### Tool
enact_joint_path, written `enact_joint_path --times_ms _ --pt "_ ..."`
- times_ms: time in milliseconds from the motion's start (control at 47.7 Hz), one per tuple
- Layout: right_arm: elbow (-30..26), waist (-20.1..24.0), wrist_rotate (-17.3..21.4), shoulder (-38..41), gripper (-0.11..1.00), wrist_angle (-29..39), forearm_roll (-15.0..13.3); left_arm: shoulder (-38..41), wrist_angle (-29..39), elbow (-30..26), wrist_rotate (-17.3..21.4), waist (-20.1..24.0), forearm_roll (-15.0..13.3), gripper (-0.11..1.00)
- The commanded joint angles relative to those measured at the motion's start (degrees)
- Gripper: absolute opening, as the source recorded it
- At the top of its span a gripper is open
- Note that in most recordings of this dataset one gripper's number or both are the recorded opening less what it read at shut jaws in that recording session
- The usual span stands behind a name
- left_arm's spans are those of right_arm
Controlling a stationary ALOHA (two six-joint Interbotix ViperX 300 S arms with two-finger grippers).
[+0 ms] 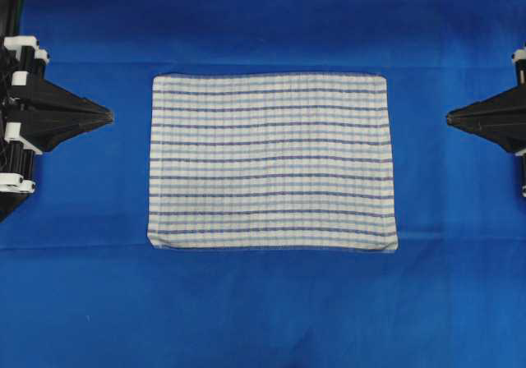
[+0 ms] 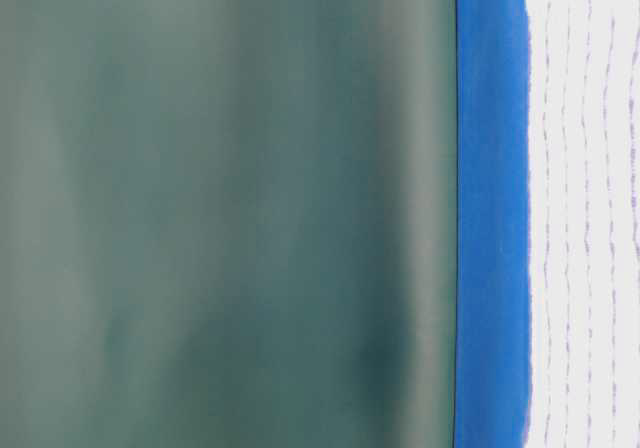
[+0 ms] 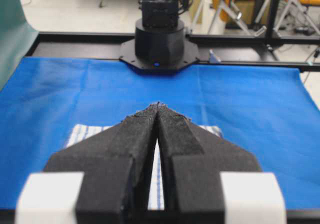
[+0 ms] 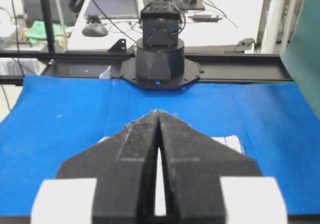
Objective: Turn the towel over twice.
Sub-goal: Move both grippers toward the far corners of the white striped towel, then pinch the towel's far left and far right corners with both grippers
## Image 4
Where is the green cloth on desk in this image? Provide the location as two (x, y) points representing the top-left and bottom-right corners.
(24, 20), (66, 49)

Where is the black computer mouse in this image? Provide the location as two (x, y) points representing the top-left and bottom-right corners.
(82, 23), (109, 37)

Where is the black power adapter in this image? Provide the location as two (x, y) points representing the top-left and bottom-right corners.
(191, 14), (222, 23)

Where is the black vertical pole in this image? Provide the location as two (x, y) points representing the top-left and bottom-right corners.
(40, 0), (55, 54)

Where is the green backdrop curtain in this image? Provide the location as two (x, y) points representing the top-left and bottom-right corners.
(280, 0), (320, 117)

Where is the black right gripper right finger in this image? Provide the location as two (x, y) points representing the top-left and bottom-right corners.
(158, 110), (288, 224)

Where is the black aluminium frame rail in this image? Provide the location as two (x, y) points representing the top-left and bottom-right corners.
(0, 50), (293, 83)

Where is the dark laptop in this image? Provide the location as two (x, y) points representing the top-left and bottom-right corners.
(82, 0), (139, 19)

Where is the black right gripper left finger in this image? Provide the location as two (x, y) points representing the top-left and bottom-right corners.
(30, 109), (160, 224)

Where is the blue table cloth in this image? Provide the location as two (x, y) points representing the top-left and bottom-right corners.
(0, 75), (320, 216)

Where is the white desk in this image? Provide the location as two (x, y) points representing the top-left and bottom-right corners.
(67, 0), (262, 52)

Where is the white blue-striped towel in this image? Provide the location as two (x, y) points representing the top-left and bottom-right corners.
(96, 134), (246, 155)

